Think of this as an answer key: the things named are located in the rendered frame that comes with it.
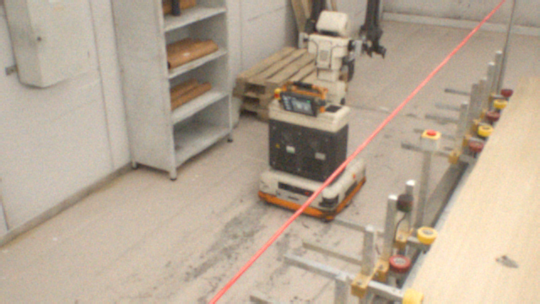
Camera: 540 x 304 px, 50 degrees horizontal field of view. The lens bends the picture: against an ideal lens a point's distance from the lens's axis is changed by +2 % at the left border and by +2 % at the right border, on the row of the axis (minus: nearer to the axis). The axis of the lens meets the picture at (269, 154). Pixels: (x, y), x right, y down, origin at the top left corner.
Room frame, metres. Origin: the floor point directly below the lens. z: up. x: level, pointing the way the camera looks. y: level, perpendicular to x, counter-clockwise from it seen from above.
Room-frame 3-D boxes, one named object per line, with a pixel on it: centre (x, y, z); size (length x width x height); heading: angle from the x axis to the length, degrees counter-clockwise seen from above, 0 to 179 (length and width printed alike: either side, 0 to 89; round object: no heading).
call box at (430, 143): (2.33, -0.72, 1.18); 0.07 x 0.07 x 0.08; 61
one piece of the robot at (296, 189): (3.57, -0.19, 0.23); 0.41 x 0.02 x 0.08; 59
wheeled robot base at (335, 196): (3.86, -0.34, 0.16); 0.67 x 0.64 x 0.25; 149
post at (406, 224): (2.11, -0.60, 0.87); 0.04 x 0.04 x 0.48; 61
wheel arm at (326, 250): (1.92, -0.34, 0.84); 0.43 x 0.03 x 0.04; 61
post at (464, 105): (2.98, -1.08, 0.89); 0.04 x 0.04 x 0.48; 61
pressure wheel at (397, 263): (1.82, -0.51, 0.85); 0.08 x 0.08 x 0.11
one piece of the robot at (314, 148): (3.78, -0.29, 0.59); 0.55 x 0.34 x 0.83; 59
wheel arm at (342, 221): (2.12, -0.49, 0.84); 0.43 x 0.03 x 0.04; 61
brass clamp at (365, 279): (1.65, -0.34, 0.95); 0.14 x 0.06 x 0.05; 151
